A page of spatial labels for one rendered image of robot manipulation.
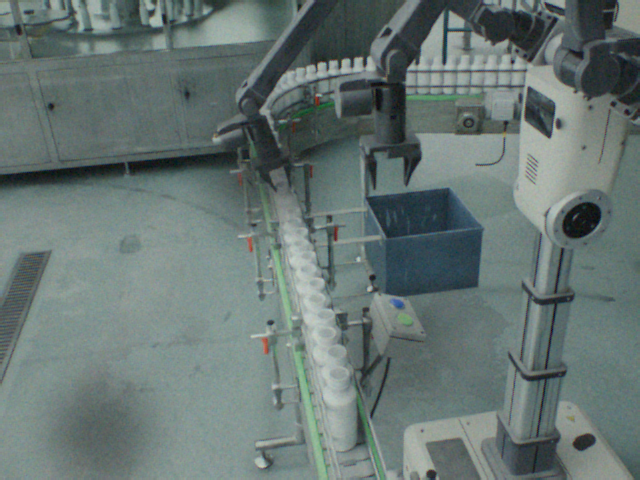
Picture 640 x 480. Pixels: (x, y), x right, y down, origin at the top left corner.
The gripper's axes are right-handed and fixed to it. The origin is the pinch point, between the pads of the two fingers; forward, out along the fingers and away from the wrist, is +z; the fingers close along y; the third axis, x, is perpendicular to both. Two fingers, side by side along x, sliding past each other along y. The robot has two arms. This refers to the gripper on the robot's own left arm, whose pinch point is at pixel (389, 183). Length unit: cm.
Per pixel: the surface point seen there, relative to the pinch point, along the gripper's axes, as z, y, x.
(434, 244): 49, 28, 56
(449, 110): 47, 72, 169
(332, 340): 23.8, -15.0, -15.7
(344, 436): 35.3, -15.7, -28.9
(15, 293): 139, -154, 208
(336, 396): 26.5, -16.6, -27.8
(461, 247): 51, 37, 56
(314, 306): 23.9, -16.7, -3.8
